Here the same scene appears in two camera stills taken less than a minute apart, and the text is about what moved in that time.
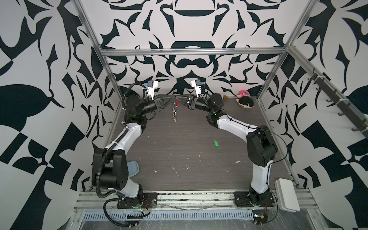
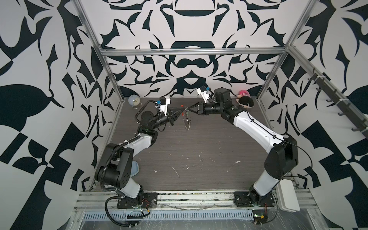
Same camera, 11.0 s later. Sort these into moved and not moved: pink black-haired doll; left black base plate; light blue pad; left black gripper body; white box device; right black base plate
Moved: left black gripper body
Not moved: light blue pad; white box device; right black base plate; left black base plate; pink black-haired doll
